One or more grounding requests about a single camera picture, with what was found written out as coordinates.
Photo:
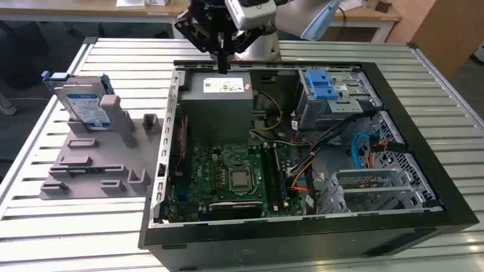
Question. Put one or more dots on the RAM slot black latches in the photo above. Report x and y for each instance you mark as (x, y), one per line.
(278, 175)
(267, 175)

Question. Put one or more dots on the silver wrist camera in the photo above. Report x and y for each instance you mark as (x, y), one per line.
(254, 12)

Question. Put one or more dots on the black graphics card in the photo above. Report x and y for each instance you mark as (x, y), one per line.
(234, 211)

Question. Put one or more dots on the blue plastic drive latch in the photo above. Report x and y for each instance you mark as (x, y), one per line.
(319, 85)

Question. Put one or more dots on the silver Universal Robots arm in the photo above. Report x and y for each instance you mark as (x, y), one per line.
(264, 45)

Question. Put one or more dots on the grey parts rack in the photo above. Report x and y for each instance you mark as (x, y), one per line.
(98, 158)

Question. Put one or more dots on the small white box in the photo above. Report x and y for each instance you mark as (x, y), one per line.
(156, 2)

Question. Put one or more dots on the large white box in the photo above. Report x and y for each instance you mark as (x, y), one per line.
(130, 4)

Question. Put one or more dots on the brown wooden cabinet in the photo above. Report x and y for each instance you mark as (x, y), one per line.
(446, 34)

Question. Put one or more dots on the wooden desk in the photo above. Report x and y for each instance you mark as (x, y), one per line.
(132, 12)

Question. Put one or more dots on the green motherboard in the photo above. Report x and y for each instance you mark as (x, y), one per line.
(206, 170)

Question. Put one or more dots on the black open PC case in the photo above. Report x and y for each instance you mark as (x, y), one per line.
(264, 243)

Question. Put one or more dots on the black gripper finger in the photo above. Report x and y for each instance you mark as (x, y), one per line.
(226, 56)
(192, 31)

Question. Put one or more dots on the RAM slot white latches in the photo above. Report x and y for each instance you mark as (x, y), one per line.
(272, 175)
(283, 175)

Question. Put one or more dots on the small dark brown box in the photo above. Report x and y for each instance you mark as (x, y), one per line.
(383, 7)

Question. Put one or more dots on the metal optical drive cage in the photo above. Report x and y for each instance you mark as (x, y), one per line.
(340, 107)

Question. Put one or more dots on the hard disk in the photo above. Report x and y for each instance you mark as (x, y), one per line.
(83, 107)

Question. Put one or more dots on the grey power supply unit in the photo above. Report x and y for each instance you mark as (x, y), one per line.
(215, 119)

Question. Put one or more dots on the silver CPU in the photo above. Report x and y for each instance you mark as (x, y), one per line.
(240, 180)

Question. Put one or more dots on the black office chair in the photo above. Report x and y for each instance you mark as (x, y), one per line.
(23, 56)

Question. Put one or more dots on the metal disk bay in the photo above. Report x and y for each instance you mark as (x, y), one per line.
(374, 188)

